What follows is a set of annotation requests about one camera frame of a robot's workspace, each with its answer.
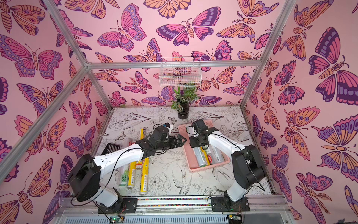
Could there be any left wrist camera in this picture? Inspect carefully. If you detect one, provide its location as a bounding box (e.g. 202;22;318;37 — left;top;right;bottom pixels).
163;123;173;135

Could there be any clear white wrap roll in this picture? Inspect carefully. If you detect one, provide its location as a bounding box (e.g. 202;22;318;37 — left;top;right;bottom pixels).
213;147;225;163

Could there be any long yellow wrap roll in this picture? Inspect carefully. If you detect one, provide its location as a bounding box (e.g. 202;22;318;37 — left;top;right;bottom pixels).
139;128;145;140

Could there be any yellow wrap roll left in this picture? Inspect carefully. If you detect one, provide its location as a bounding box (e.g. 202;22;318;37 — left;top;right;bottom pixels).
127;160;139;189

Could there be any potted green plant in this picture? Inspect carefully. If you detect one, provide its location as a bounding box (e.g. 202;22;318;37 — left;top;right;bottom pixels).
171;85;199;119

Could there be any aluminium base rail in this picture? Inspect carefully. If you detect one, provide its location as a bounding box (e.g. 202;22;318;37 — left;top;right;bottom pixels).
53;195;295;224

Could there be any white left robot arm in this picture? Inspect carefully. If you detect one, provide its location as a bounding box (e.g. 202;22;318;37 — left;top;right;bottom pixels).
67;123;186;214

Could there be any yellow red wrap roll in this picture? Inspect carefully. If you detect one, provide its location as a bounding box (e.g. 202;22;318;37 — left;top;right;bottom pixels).
200;147;210;166

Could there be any white wire wall basket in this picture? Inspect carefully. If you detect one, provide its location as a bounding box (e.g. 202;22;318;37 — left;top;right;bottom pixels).
158;56;202;87

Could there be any white green roll far left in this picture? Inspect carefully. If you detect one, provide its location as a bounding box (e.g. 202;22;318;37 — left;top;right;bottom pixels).
118;164;129;187

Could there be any yellow wrap roll front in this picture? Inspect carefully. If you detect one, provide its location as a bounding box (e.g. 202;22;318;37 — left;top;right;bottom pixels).
139;158;149;196

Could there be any black slotted scoop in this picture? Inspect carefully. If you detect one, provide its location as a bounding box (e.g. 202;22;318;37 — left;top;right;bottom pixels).
101;143;121;155

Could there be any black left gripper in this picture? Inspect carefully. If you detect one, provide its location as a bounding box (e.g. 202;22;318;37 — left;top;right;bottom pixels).
156;134;187;152

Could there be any pink perforated plastic basket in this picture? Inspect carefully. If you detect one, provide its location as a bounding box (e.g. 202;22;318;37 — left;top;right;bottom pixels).
178;124;230;173

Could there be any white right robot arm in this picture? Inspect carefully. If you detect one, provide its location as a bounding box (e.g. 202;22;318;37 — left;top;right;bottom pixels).
188;119;266;211

